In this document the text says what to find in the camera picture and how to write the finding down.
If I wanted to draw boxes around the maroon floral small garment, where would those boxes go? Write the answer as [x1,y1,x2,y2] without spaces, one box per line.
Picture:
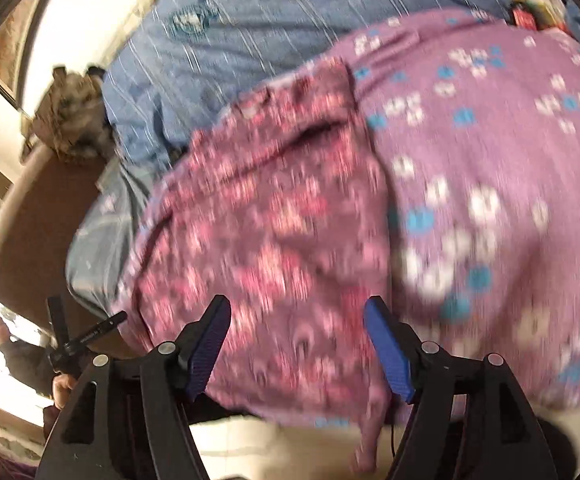
[111,58,390,472]

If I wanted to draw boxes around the pile of clothes and bags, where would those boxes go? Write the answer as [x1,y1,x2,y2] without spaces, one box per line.
[508,0,571,34]

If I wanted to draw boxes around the brown patterned cloth bundle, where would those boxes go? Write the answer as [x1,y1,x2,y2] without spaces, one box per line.
[20,65,115,164]

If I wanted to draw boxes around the purple floral bed sheet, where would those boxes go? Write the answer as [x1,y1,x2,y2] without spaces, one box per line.
[330,9,580,408]

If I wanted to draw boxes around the blue plaid quilt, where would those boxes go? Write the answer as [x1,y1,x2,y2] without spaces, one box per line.
[101,0,580,181]

